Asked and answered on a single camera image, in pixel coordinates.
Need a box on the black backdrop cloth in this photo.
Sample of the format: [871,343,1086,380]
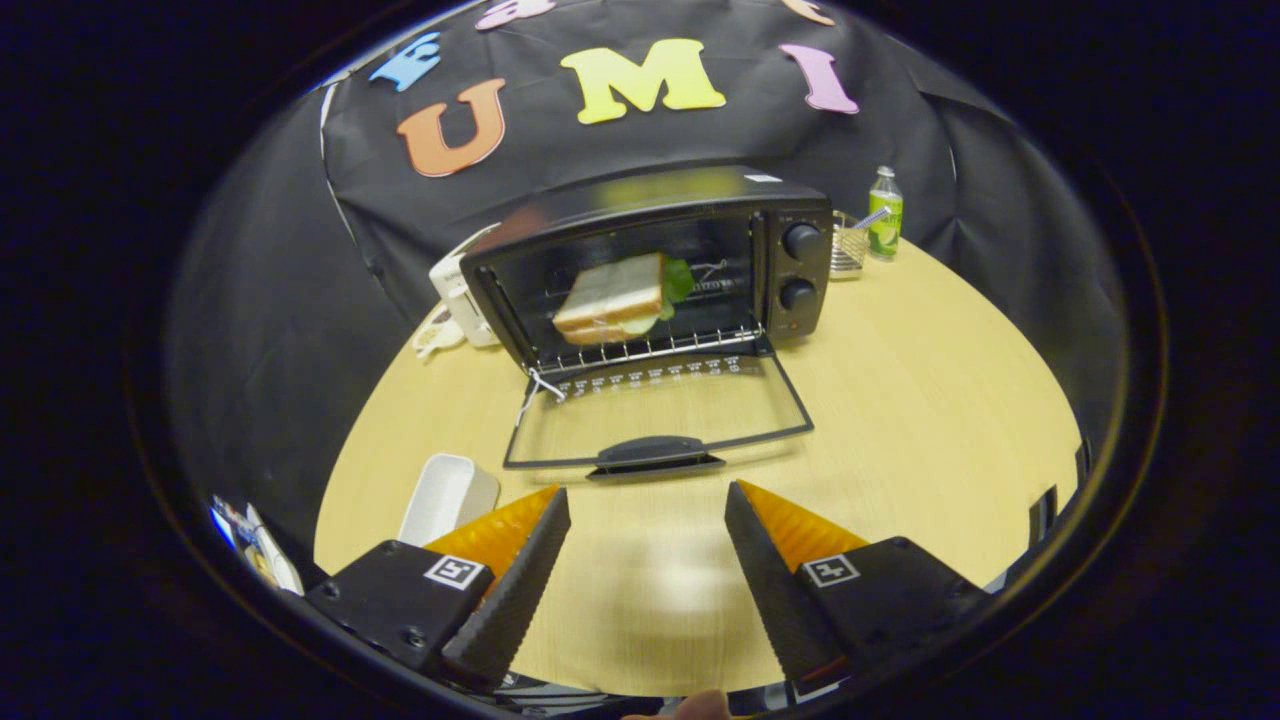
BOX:
[165,0,1131,561]

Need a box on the metal wire basket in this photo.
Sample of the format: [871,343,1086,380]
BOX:
[830,208,871,280]

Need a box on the green label plastic bottle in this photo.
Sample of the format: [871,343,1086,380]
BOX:
[867,166,905,262]

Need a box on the white string tie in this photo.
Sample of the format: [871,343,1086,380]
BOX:
[514,368,567,427]

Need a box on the white power cord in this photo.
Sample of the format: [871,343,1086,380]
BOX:
[412,305,467,361]

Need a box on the blue printed package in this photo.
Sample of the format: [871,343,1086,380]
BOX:
[210,495,303,597]

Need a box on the black toaster oven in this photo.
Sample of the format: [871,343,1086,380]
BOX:
[460,165,835,482]

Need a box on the sandwich with lettuce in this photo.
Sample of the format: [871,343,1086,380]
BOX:
[552,252,696,347]

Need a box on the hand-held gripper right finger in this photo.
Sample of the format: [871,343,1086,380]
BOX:
[723,480,991,693]

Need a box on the white rectangular tray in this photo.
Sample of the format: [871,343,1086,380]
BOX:
[398,453,501,548]

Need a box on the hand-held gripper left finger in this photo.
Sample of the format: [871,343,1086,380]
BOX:
[305,487,572,693]

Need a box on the white power strip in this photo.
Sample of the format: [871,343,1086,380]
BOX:
[430,222,503,349]

